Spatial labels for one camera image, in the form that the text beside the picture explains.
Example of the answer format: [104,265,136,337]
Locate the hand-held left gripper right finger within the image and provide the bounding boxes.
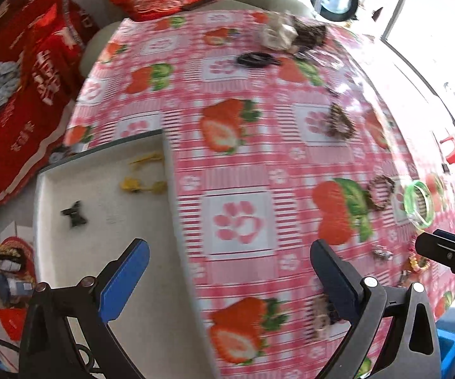
[310,239,441,379]

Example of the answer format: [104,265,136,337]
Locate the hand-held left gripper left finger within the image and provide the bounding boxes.
[18,239,150,379]

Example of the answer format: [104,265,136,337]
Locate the pink yellow beaded bracelet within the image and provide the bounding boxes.
[408,255,430,275]

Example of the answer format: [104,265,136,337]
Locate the beige braided hair tie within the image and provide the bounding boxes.
[308,294,344,342]

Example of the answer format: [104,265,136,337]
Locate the silver rhinestone hairpin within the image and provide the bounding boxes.
[372,246,394,262]

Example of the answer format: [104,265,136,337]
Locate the green translucent bangle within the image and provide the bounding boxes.
[403,181,435,226]

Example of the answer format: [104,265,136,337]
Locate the white jewelry tray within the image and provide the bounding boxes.
[34,129,222,379]

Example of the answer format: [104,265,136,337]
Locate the brown spiral hair tie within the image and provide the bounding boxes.
[367,176,396,212]

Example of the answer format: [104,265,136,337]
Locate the black beaded snap hair clip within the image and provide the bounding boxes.
[327,104,357,140]

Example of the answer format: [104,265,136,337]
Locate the small black claw clip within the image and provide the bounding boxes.
[61,201,88,230]

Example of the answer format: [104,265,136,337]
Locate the blue plastic crate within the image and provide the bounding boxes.
[438,322,455,379]

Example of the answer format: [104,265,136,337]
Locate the red patterned bag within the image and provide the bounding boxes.
[0,236,36,281]

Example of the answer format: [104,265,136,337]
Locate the red snack packet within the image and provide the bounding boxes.
[0,308,28,342]

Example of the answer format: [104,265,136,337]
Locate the red printed blanket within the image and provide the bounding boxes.
[0,0,102,226]

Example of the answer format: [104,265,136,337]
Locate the black oval hair clip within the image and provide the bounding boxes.
[236,52,281,69]

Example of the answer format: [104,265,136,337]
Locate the dark brown scrunchie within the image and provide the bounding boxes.
[293,18,328,54]

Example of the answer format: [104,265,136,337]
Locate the cream scrunchie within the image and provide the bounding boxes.
[261,11,297,50]

